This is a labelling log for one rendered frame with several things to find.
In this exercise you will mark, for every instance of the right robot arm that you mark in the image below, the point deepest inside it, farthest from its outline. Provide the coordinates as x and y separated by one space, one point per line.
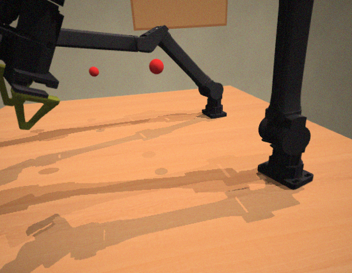
160 36

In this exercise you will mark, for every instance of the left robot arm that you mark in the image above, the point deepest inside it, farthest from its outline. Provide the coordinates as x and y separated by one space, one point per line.
283 125

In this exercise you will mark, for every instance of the red sphere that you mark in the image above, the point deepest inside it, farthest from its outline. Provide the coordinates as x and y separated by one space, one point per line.
94 71
156 66

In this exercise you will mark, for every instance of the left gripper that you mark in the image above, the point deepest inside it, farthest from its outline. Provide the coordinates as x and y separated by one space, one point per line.
20 82

